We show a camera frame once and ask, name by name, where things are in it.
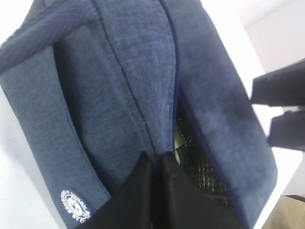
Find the navy blue lunch bag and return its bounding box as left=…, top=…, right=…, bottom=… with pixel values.
left=0, top=0, right=277, bottom=229

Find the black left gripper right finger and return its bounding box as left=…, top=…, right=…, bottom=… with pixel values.
left=161, top=152, right=247, bottom=229

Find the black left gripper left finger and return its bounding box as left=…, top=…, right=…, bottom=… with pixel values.
left=88, top=152, right=152, bottom=229

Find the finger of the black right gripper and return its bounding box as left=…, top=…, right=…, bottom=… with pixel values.
left=250, top=59, right=305, bottom=106
left=268, top=112, right=305, bottom=152

